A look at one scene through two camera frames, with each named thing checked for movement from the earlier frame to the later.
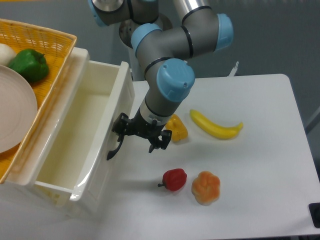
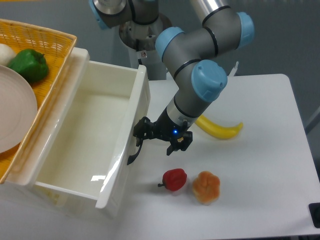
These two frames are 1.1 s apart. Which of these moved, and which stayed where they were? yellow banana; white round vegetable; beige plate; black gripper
Moved: black gripper
Stayed: white round vegetable; yellow banana; beige plate
